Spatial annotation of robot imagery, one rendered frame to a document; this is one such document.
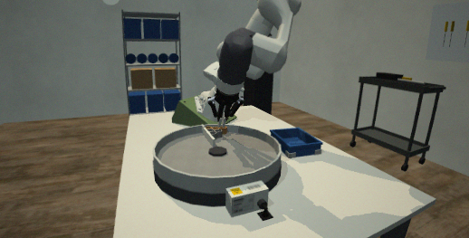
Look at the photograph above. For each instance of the blue plastic crate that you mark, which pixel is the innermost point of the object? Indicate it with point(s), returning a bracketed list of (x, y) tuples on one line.
[(289, 138)]

